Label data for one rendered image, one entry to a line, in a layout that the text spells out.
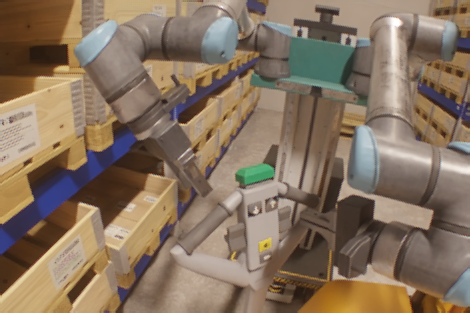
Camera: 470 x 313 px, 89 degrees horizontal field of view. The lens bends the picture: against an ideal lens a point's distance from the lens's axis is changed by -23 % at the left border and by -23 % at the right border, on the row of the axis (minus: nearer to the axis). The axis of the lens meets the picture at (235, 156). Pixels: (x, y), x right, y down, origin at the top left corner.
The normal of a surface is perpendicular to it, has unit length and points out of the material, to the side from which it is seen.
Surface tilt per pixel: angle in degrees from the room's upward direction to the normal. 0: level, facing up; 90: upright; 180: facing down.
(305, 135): 90
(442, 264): 67
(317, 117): 90
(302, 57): 90
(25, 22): 90
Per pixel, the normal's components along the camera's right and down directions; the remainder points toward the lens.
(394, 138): -0.12, -0.71
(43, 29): -0.24, 0.40
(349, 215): -0.83, 0.18
